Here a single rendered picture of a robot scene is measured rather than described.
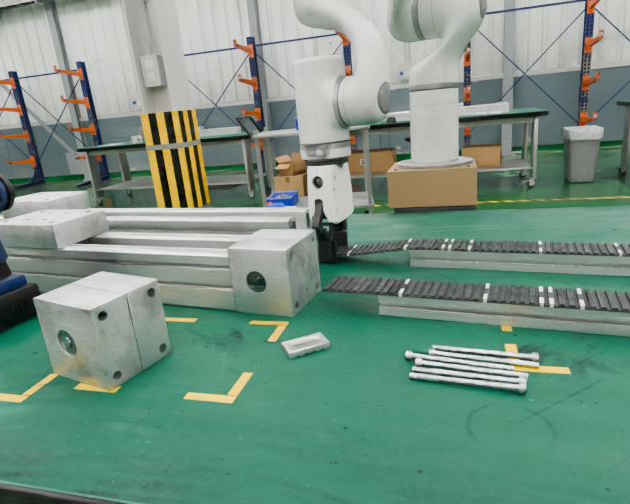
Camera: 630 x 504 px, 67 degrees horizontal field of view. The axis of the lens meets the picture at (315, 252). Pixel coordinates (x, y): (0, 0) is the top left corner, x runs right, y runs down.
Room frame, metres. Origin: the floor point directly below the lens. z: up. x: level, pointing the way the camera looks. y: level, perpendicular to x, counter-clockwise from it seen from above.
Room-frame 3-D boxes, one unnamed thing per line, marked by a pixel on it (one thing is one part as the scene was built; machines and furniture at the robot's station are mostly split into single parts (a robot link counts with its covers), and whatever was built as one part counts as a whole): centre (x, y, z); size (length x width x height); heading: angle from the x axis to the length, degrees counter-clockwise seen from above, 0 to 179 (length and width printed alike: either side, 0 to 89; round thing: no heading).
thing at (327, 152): (0.82, -0.03, 0.97); 0.09 x 0.08 x 0.03; 155
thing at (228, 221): (1.01, 0.38, 0.82); 0.80 x 0.10 x 0.09; 66
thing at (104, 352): (0.52, 0.24, 0.83); 0.11 x 0.10 x 0.10; 149
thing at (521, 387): (0.40, -0.13, 0.78); 0.11 x 0.01 x 0.01; 66
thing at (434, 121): (1.26, -0.33, 0.96); 0.19 x 0.19 x 0.18
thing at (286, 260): (0.66, 0.05, 0.83); 0.12 x 0.09 x 0.10; 156
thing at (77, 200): (1.11, 0.61, 0.87); 0.16 x 0.11 x 0.07; 66
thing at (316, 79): (0.82, -0.04, 1.05); 0.09 x 0.08 x 0.13; 57
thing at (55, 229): (0.84, 0.46, 0.87); 0.16 x 0.11 x 0.07; 66
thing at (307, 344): (0.50, 0.02, 0.78); 0.05 x 0.03 x 0.01; 110
